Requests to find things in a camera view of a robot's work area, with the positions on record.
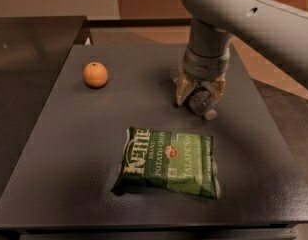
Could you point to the orange fruit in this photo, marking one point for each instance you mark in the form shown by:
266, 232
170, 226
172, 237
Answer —
95, 75

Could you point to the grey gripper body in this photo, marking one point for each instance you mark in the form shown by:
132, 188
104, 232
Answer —
203, 67

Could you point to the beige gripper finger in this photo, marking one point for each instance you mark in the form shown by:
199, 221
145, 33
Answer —
185, 87
219, 87

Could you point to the green kettle chips bag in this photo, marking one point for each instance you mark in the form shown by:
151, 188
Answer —
178, 162

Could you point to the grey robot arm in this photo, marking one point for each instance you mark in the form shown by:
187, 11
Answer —
278, 32

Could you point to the clear plastic water bottle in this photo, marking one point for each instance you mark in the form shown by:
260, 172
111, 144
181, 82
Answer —
200, 101

